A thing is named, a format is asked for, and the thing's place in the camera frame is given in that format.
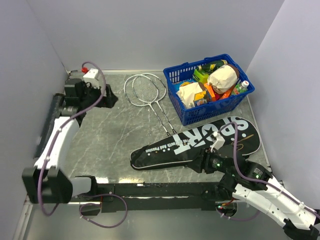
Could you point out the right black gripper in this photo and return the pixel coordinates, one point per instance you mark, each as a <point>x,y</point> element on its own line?
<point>204,155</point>

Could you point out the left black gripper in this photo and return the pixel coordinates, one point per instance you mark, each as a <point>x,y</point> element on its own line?
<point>110,99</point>

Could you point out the black racket bag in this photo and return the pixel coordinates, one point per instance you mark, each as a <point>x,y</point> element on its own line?
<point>181,148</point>

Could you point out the black shuttlecock tube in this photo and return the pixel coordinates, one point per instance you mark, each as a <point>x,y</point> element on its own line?
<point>48,127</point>

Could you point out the blue plastic basket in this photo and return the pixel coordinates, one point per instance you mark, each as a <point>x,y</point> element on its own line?
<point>184,72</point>

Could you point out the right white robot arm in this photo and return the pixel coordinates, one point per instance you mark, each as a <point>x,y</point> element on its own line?
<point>252,183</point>

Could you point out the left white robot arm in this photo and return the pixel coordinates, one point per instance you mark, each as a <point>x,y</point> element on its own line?
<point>47,178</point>

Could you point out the yellow blue snack box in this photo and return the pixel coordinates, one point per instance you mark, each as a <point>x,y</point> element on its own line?
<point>200,98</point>

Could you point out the orange snack box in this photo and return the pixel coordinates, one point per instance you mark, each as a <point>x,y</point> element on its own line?
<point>214,96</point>

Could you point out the green plastic bottle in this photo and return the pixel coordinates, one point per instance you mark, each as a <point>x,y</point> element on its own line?
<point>240,88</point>

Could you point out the beige paper bag roll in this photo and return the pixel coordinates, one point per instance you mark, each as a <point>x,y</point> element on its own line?
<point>223,78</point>

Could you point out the green snack box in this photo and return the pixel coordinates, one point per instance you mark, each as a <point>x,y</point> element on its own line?
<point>200,76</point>

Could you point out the dark green bottle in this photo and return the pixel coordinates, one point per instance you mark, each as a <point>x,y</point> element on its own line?
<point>212,66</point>

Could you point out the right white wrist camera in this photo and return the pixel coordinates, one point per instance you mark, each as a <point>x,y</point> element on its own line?
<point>218,141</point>

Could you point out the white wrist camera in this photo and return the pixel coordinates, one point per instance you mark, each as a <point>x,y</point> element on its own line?
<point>218,141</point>
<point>90,76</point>

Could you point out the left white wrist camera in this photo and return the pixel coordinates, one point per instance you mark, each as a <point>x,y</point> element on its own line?
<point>90,76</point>

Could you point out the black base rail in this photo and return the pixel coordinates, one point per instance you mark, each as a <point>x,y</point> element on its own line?
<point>157,196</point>

